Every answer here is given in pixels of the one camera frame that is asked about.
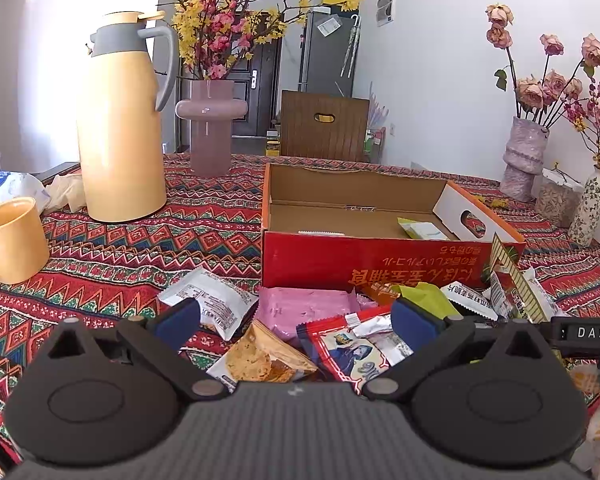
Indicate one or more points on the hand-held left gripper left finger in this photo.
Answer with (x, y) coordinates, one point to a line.
(179, 319)

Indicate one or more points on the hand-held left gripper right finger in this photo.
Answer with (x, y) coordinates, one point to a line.
(414, 319)

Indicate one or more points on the lime green packet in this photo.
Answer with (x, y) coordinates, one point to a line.
(430, 297)

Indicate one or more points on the small silver snack packet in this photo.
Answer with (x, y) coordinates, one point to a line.
(380, 332)

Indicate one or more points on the small orange snack packet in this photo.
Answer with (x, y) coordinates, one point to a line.
(382, 294)

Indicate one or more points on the white black print packet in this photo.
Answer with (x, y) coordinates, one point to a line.
(470, 300)

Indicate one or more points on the red figure print packet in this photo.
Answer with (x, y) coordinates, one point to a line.
(345, 355)

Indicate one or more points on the white red snack packet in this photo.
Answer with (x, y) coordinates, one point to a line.
(535, 285)

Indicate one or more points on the orange cracker snack packet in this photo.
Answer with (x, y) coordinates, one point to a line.
(260, 355)

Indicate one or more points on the pale green snack packet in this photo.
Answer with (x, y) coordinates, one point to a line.
(422, 230)

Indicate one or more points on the yellow green striped packet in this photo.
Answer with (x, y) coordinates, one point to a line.
(517, 280)

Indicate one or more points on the red cardboard box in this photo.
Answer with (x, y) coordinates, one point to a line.
(330, 260)

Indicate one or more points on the pink snack packet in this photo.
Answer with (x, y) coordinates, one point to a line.
(305, 310)

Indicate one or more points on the floral print vase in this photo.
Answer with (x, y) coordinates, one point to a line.
(587, 210)

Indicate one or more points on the fallen yellow flowers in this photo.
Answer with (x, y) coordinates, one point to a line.
(492, 203)

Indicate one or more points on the clear seed container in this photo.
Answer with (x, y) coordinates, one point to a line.
(557, 200)

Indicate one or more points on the crumpled beige tissue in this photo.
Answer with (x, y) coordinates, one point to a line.
(65, 192)

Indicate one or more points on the yellow mug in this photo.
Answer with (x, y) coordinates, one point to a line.
(12, 240)

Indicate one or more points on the textured lilac vase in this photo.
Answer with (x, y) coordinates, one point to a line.
(522, 160)

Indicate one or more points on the yellow thermos jug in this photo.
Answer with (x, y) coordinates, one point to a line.
(120, 135)

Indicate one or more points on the pink mushroom vase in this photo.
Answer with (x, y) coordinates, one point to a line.
(210, 125)

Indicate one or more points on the wooden chair back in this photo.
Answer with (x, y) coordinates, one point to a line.
(325, 130)

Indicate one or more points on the white plastic bag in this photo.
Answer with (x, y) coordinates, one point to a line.
(10, 187)

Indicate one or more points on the dark brown door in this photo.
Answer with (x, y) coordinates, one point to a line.
(260, 90)

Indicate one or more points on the dried pink roses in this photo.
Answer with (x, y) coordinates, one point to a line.
(535, 90)

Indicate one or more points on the grey refrigerator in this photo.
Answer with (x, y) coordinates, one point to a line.
(325, 60)

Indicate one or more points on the white umbrella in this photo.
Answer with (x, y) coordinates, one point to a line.
(351, 45)

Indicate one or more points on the pink yellow blossom branches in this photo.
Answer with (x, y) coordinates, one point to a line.
(220, 20)

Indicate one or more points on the white paper sheet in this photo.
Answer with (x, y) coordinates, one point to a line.
(329, 26)

